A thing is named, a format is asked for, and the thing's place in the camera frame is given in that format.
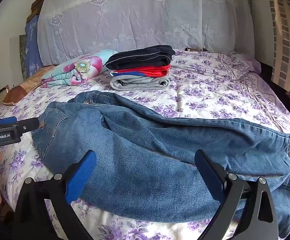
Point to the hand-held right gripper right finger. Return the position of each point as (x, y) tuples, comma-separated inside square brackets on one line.
[(210, 177)]

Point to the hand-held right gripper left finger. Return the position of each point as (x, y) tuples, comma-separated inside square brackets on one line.
[(81, 177)]

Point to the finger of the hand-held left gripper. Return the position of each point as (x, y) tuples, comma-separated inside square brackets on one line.
[(28, 125)]

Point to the blue denim jeans pants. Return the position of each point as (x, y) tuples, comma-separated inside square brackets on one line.
[(145, 150)]

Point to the folded grey pants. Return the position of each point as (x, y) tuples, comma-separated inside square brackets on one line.
[(137, 83)]

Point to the folded black pants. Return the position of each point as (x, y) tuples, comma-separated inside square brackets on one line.
[(140, 56)]

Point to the brown pillow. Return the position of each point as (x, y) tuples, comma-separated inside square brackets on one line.
[(16, 93)]

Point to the green framed picture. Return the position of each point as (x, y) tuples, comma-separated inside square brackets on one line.
[(23, 57)]

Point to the blue printed cloth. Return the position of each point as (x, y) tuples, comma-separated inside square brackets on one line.
[(32, 47)]

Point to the folded floral blanket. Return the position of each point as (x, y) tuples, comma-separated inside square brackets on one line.
[(82, 67)]

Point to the purple floral bed sheet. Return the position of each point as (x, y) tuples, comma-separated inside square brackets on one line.
[(210, 97)]

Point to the wooden headboard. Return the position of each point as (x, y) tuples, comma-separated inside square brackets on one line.
[(36, 7)]

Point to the folded red blue shorts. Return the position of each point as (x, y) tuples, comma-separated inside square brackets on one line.
[(145, 72)]

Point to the beige grey checked curtain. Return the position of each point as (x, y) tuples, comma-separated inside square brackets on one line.
[(285, 37)]

